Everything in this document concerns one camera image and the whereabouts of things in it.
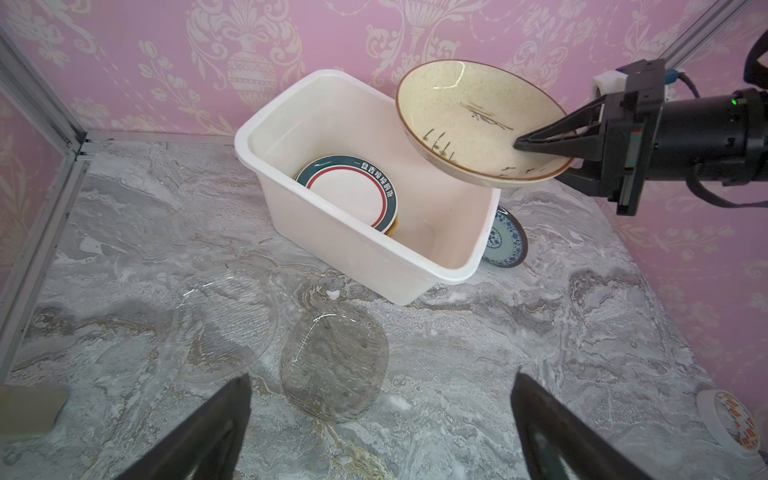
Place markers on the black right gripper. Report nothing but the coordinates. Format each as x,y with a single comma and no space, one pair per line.
628,121

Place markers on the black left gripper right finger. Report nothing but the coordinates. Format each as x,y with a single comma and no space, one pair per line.
558,445

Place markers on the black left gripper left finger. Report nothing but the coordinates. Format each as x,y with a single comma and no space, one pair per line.
207,444

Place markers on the blue floral small plate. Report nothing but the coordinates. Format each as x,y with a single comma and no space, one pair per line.
507,244

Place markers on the cream plate with plant drawing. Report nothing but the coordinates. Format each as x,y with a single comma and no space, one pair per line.
464,118

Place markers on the white plate green red rim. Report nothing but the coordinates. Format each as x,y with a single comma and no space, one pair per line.
356,186

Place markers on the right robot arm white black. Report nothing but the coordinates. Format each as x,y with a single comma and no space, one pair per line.
720,138

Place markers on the white plastic bin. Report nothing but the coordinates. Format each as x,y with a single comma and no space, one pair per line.
443,223

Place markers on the large clear glass plate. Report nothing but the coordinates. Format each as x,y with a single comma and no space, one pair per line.
222,320

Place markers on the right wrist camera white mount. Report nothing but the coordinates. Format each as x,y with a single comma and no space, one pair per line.
614,81

